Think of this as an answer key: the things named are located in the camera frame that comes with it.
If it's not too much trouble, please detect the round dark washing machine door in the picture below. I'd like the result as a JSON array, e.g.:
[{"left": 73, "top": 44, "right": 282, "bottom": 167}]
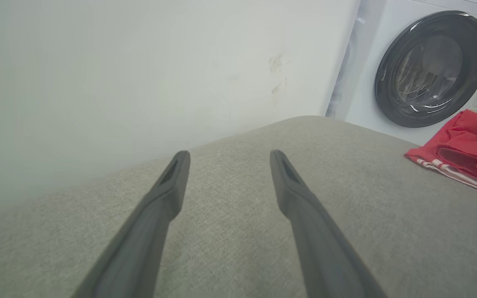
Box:
[{"left": 374, "top": 10, "right": 477, "bottom": 128}]

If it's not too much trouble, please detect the red garment with white stripes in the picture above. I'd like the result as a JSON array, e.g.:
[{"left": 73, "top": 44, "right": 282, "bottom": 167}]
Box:
[{"left": 404, "top": 109, "right": 477, "bottom": 202}]

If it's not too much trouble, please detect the white washing machine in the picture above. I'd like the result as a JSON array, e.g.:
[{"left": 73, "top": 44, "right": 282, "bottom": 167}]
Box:
[{"left": 325, "top": 0, "right": 477, "bottom": 146}]

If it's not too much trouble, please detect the grey fabric ottoman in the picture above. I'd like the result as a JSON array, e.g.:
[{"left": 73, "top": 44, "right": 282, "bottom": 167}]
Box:
[{"left": 0, "top": 116, "right": 477, "bottom": 298}]

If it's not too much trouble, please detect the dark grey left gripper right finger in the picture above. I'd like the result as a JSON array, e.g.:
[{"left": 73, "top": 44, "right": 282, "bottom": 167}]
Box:
[{"left": 270, "top": 149, "right": 388, "bottom": 298}]

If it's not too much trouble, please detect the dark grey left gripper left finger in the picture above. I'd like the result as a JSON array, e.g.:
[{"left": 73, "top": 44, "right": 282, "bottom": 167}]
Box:
[{"left": 71, "top": 150, "right": 191, "bottom": 298}]

